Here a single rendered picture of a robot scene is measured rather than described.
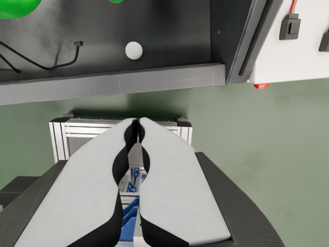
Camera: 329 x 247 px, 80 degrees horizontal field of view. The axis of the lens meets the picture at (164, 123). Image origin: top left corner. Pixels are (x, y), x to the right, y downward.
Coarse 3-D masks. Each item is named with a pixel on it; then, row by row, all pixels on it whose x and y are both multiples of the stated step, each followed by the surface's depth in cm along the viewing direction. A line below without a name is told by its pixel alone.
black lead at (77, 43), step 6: (0, 42) 35; (78, 42) 46; (0, 54) 39; (18, 54) 39; (6, 60) 41; (30, 60) 42; (12, 66) 44; (42, 66) 45; (54, 66) 48; (60, 66) 48; (18, 72) 47
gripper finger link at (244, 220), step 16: (208, 160) 8; (208, 176) 8; (224, 176) 8; (224, 192) 7; (240, 192) 7; (224, 208) 7; (240, 208) 7; (256, 208) 7; (240, 224) 6; (256, 224) 6; (240, 240) 6; (256, 240) 6; (272, 240) 6
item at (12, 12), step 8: (0, 0) 13; (8, 0) 14; (16, 0) 15; (24, 0) 16; (32, 0) 17; (40, 0) 18; (0, 8) 13; (8, 8) 14; (16, 8) 15; (24, 8) 16; (32, 8) 17; (0, 16) 14; (8, 16) 14; (16, 16) 15; (24, 16) 16
